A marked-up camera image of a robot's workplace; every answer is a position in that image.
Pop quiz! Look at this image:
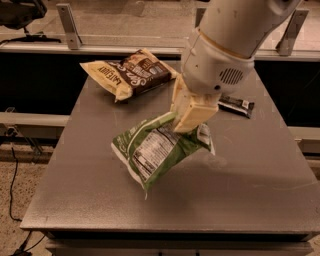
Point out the green jalapeno chip bag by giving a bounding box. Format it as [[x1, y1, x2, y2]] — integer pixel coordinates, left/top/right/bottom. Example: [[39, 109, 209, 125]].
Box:
[[111, 112, 215, 193]]

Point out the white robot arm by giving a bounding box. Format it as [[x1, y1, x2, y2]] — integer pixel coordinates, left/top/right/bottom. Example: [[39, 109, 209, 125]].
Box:
[[171, 0, 301, 133]]

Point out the brown and yellow chip bag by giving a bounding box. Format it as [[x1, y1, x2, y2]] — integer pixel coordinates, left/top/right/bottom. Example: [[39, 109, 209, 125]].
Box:
[[80, 48, 178, 101]]

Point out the black snack bar wrapper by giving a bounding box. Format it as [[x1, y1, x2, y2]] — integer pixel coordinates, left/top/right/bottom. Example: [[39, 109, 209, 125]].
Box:
[[218, 96, 255, 118]]

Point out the black office chair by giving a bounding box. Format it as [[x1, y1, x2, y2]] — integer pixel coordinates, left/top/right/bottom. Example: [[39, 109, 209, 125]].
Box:
[[0, 0, 61, 43]]

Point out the horizontal metal rail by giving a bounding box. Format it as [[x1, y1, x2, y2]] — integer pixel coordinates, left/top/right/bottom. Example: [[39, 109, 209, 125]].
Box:
[[0, 41, 320, 62]]

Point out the middle metal rail bracket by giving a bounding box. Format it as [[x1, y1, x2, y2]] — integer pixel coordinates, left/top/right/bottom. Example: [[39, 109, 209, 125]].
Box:
[[194, 8, 206, 30]]

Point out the metal rail bracket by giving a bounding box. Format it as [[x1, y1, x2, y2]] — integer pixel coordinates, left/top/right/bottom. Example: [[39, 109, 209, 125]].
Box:
[[56, 3, 82, 50], [194, 8, 206, 30], [276, 9, 309, 56]]

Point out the right metal rail bracket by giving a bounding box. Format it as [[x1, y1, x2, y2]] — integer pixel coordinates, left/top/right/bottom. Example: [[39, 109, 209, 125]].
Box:
[[276, 9, 309, 56]]

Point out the left metal rail bracket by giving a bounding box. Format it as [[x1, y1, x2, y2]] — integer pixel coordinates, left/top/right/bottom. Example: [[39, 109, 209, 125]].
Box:
[[56, 3, 82, 50]]

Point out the black floor cable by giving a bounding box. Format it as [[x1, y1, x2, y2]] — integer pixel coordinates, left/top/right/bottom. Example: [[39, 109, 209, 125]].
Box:
[[8, 146, 46, 256]]

